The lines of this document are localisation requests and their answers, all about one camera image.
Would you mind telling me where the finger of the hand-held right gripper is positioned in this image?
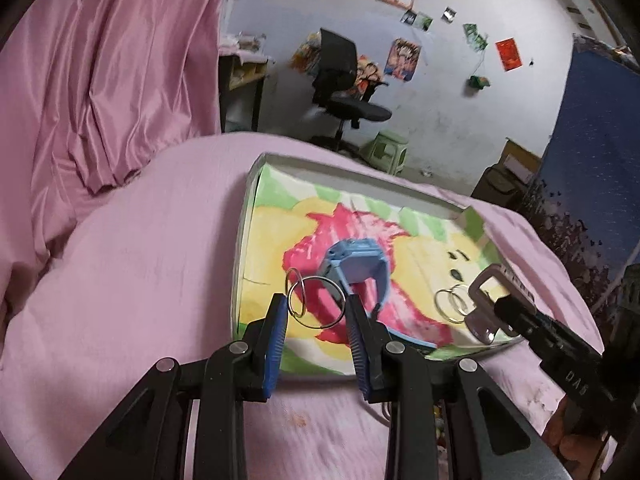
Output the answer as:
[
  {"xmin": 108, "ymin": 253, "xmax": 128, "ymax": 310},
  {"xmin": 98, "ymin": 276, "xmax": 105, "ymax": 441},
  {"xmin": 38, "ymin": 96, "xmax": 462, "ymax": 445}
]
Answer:
[{"xmin": 492, "ymin": 296, "xmax": 544, "ymax": 344}]

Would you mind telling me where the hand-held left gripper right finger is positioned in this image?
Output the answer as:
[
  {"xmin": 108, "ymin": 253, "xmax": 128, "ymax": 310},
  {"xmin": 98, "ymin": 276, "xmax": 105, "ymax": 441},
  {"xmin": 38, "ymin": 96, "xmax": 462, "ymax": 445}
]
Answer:
[{"xmin": 345, "ymin": 295, "xmax": 571, "ymax": 480}]

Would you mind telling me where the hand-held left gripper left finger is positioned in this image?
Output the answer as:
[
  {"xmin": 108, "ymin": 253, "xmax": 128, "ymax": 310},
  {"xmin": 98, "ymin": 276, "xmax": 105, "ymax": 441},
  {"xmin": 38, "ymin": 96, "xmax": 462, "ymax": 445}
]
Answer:
[{"xmin": 57, "ymin": 294, "xmax": 288, "ymax": 480}]

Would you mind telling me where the large metal key ring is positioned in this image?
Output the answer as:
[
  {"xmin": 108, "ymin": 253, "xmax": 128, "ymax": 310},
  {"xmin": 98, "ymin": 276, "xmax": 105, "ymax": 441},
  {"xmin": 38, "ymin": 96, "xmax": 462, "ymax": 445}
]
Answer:
[{"xmin": 299, "ymin": 276, "xmax": 347, "ymax": 332}]

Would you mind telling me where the small metal key ring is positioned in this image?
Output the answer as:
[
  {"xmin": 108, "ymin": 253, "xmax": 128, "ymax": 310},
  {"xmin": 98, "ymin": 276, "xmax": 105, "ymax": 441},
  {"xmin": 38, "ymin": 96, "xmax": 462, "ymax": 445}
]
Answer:
[{"xmin": 285, "ymin": 268, "xmax": 306, "ymax": 319}]

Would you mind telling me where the grey cardboard tray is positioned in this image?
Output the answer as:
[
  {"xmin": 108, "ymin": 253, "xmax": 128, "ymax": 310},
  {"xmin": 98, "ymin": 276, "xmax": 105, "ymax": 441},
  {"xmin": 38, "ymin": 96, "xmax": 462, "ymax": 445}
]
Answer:
[{"xmin": 230, "ymin": 152, "xmax": 526, "ymax": 378}]

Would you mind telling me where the blue watch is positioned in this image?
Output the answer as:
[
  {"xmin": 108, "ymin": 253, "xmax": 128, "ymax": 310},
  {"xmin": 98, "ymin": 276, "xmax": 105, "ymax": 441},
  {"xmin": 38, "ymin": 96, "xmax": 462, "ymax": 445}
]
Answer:
[{"xmin": 320, "ymin": 239, "xmax": 393, "ymax": 322}]

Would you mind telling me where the person's right hand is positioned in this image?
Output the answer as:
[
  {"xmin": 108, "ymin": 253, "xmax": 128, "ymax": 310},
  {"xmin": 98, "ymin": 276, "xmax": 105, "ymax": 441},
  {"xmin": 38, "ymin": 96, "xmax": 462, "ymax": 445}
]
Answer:
[{"xmin": 549, "ymin": 400, "xmax": 619, "ymax": 480}]

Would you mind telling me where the cartoon printed tray liner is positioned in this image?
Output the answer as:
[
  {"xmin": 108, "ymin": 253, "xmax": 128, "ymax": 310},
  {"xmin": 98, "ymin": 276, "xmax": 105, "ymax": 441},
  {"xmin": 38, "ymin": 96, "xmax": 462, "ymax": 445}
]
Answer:
[{"xmin": 237, "ymin": 166, "xmax": 521, "ymax": 376}]

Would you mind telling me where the dark cardboard box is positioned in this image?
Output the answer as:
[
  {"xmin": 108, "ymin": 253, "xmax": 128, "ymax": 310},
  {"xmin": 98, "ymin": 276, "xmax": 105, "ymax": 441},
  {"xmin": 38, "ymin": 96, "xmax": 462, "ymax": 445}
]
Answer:
[{"xmin": 471, "ymin": 165, "xmax": 531, "ymax": 209}]

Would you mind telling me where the pink bedsheet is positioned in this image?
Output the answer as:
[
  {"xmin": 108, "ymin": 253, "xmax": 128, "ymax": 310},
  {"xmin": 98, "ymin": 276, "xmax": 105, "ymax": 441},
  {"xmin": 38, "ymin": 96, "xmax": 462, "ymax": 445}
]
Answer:
[{"xmin": 0, "ymin": 130, "xmax": 606, "ymax": 480}]

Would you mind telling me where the blue starry curtain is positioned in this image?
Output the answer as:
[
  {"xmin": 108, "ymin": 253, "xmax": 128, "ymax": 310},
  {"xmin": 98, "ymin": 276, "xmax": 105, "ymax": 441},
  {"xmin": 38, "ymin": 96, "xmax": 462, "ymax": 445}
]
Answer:
[{"xmin": 516, "ymin": 34, "xmax": 640, "ymax": 313}]

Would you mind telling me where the green plastic stool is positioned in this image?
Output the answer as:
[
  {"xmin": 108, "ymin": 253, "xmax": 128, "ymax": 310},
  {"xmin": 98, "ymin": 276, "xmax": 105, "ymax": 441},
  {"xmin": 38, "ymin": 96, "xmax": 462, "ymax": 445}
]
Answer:
[{"xmin": 359, "ymin": 130, "xmax": 412, "ymax": 175}]

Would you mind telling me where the wooden desk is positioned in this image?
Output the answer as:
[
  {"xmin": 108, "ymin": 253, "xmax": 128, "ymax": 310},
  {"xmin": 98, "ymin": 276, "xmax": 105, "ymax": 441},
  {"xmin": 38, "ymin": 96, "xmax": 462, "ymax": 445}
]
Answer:
[{"xmin": 218, "ymin": 51, "xmax": 272, "ymax": 134}]

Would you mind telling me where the black office chair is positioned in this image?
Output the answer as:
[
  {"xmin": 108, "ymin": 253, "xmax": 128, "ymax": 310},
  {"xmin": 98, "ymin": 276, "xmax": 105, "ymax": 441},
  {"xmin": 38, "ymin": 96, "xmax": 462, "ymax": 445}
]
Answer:
[{"xmin": 305, "ymin": 27, "xmax": 393, "ymax": 152}]

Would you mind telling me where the pile of desk clutter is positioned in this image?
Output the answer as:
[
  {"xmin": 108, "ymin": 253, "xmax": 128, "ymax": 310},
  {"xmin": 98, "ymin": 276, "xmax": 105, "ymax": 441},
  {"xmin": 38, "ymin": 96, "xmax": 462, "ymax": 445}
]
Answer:
[{"xmin": 220, "ymin": 31, "xmax": 268, "ymax": 55}]

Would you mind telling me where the pink curtain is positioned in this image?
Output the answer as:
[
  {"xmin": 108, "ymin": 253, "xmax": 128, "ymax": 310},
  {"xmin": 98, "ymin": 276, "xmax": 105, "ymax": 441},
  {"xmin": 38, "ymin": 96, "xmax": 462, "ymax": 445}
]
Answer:
[{"xmin": 0, "ymin": 0, "xmax": 233, "ymax": 281}]

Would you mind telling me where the silver ring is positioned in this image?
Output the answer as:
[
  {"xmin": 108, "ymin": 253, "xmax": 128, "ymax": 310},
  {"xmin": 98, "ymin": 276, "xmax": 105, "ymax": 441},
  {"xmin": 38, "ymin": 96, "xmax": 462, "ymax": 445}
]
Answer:
[
  {"xmin": 447, "ymin": 283, "xmax": 474, "ymax": 317},
  {"xmin": 434, "ymin": 287, "xmax": 464, "ymax": 324}
]

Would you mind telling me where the red wall paper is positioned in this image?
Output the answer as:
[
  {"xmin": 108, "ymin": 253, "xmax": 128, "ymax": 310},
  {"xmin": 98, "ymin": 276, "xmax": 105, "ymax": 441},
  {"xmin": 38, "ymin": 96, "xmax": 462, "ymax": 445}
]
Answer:
[{"xmin": 495, "ymin": 38, "xmax": 524, "ymax": 71}]

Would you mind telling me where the small cartoon wall poster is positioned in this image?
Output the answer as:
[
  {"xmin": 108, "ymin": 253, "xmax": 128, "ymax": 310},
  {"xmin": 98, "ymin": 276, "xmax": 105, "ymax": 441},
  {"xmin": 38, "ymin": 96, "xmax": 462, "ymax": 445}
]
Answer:
[{"xmin": 354, "ymin": 55, "xmax": 382, "ymax": 98}]

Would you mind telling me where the green wall photo cluster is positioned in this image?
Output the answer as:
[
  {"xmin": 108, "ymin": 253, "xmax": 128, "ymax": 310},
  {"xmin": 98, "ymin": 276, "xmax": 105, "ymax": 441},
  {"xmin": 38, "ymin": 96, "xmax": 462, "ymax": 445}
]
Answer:
[{"xmin": 462, "ymin": 22, "xmax": 489, "ymax": 52}]

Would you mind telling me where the colourful narrow wall poster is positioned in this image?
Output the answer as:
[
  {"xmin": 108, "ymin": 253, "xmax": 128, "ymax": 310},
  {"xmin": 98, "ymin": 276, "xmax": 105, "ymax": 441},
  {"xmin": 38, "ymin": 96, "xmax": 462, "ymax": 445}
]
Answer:
[{"xmin": 291, "ymin": 32, "xmax": 322, "ymax": 74}]

